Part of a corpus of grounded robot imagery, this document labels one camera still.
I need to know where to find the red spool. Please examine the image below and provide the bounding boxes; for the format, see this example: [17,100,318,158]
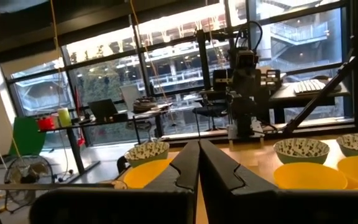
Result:
[37,116,56,131]

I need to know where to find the dark patterned teal bowl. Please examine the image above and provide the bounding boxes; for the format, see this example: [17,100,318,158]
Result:
[336,133,358,158]
[273,138,331,165]
[124,141,170,168]

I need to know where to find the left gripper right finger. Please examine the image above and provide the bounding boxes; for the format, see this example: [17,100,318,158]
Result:
[200,139,278,224]

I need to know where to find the white keyboard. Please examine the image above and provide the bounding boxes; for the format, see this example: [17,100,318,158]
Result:
[293,79,326,95]

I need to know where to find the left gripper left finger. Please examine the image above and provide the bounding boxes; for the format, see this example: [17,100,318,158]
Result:
[149,139,200,224]

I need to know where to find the yellow plate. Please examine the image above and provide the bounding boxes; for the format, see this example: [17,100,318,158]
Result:
[122,157,175,190]

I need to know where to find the large glass window wall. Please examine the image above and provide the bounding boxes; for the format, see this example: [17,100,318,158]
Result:
[0,0,356,147]

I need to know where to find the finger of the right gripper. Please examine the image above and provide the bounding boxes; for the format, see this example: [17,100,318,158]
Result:
[234,70,248,99]
[246,70,260,99]

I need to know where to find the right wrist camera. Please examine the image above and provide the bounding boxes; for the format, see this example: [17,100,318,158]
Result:
[237,49,258,68]

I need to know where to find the black keyboard desk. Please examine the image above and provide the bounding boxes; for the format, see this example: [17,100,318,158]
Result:
[268,77,351,125]

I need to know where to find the yellow-green spool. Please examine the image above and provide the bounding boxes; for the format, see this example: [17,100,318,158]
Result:
[57,107,73,128]

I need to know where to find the black office chair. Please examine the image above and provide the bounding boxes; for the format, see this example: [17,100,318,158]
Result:
[192,89,231,132]

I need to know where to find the dark coiled bundle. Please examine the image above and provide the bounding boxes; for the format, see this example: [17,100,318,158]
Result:
[132,96,158,114]

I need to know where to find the black wood shelf rack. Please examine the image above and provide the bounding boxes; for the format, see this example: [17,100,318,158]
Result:
[0,107,202,224]

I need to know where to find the black laptop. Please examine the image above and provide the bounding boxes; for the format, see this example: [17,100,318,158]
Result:
[87,98,120,121]

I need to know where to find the black floor fan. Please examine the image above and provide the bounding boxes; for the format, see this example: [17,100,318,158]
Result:
[3,154,56,214]

